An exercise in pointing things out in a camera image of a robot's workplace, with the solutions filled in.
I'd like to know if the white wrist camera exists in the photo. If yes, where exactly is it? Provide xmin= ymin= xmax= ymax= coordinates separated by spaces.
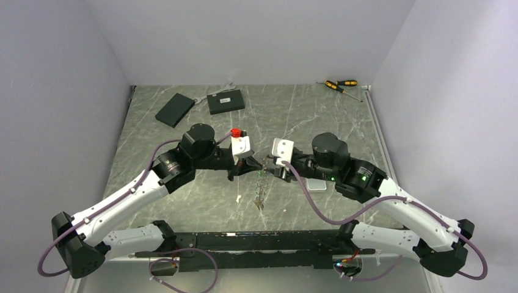
xmin=230 ymin=128 xmax=254 ymax=165
xmin=269 ymin=138 xmax=294 ymax=167

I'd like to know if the black flat box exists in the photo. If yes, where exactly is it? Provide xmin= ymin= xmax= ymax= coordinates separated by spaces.
xmin=155 ymin=93 xmax=195 ymax=128

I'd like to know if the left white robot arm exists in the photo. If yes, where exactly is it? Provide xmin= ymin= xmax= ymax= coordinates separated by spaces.
xmin=51 ymin=123 xmax=262 ymax=279

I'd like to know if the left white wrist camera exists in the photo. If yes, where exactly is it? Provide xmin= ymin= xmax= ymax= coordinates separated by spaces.
xmin=230 ymin=128 xmax=254 ymax=165

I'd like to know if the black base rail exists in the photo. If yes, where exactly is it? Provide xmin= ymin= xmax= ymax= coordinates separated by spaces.
xmin=134 ymin=230 xmax=373 ymax=272

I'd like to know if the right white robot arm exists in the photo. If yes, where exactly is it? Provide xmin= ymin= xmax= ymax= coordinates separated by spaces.
xmin=269 ymin=132 xmax=475 ymax=277

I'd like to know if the white smartphone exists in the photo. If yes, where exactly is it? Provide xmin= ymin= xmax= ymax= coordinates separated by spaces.
xmin=306 ymin=178 xmax=327 ymax=191

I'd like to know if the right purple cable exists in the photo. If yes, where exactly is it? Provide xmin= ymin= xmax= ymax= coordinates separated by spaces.
xmin=281 ymin=161 xmax=489 ymax=283

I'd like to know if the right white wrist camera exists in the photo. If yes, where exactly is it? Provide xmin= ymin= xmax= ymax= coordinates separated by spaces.
xmin=269 ymin=138 xmax=294 ymax=167

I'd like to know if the large metal keyring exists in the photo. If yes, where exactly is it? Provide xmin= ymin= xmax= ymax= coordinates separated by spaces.
xmin=254 ymin=158 xmax=268 ymax=211

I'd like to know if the yellow black screwdriver rear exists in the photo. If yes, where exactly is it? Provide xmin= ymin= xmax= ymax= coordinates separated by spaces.
xmin=317 ymin=80 xmax=358 ymax=87

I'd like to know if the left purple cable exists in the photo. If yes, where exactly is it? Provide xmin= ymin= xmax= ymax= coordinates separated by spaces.
xmin=37 ymin=132 xmax=234 ymax=293

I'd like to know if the yellow black screwdriver front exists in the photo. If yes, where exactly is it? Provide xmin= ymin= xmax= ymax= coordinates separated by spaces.
xmin=326 ymin=86 xmax=362 ymax=102

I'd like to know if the black box with label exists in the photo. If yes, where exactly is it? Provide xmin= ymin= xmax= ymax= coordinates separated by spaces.
xmin=206 ymin=90 xmax=246 ymax=115

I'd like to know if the silver wrench at back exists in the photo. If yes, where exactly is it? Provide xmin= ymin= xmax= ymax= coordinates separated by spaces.
xmin=193 ymin=82 xmax=236 ymax=104

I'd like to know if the purple cable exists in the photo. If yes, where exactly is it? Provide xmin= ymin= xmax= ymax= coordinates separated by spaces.
xmin=281 ymin=161 xmax=489 ymax=283
xmin=37 ymin=132 xmax=234 ymax=293

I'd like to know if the yellow black screwdriver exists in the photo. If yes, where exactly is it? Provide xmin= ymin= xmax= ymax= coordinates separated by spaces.
xmin=326 ymin=86 xmax=362 ymax=102
xmin=317 ymin=80 xmax=358 ymax=87

